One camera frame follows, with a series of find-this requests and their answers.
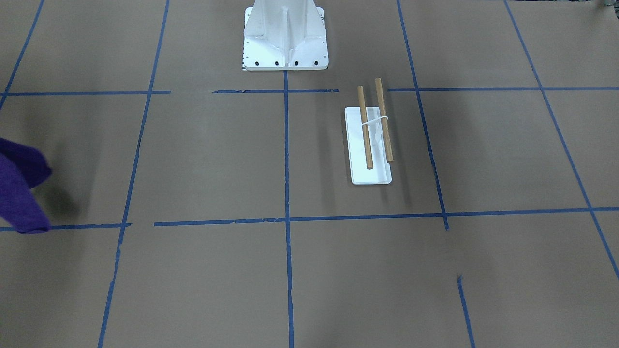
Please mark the purple microfiber towel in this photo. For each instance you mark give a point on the purple microfiber towel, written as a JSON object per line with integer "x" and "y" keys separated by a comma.
{"x": 21, "y": 169}

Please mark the white wooden-bar towel rack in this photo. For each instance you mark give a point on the white wooden-bar towel rack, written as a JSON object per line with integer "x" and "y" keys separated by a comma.
{"x": 370, "y": 149}

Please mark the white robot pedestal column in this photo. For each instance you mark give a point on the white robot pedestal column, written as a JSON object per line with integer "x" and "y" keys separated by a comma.
{"x": 285, "y": 35}

